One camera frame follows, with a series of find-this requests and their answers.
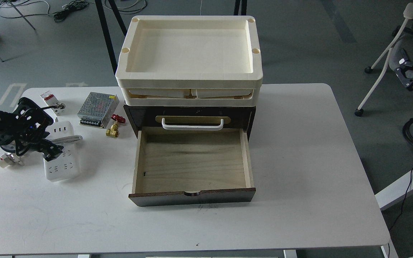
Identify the black table leg right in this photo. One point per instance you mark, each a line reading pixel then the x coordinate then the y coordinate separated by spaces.
pixel 240 7

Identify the cream plastic tray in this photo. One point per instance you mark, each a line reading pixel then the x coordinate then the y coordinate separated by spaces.
pixel 191 97
pixel 191 52

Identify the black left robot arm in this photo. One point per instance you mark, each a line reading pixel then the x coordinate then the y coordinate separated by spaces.
pixel 26 126

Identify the black cable bundle floor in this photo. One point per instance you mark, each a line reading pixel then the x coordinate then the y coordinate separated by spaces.
pixel 70 8

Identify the silver metal power supply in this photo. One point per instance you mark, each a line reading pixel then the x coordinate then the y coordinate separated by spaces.
pixel 97 109

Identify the white adjacent table edge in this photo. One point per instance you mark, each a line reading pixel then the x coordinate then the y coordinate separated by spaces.
pixel 396 191

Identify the open wooden drawer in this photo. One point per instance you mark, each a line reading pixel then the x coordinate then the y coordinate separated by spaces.
pixel 191 167

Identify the cream plastic tray lower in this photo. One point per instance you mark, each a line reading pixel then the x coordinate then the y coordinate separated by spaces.
pixel 191 97

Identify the white grey plug adapter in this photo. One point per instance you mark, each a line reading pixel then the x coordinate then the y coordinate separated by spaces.
pixel 10 159

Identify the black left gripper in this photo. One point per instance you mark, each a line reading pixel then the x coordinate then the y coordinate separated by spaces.
pixel 26 127

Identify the cream plastic tray top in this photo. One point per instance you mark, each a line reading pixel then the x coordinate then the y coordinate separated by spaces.
pixel 191 52

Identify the white power strip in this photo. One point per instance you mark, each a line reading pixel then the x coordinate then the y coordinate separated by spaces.
pixel 66 165

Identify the white red circuit breaker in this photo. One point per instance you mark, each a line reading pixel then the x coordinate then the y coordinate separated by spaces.
pixel 50 100

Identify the brass valve red handle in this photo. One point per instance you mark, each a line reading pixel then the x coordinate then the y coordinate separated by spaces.
pixel 113 130

